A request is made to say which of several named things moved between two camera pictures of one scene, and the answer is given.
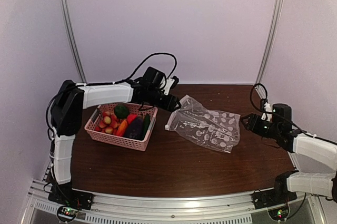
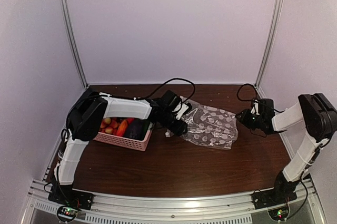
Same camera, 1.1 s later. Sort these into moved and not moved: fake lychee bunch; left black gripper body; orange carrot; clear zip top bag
Moved: left black gripper body
Not moved: fake lychee bunch; clear zip top bag; orange carrot
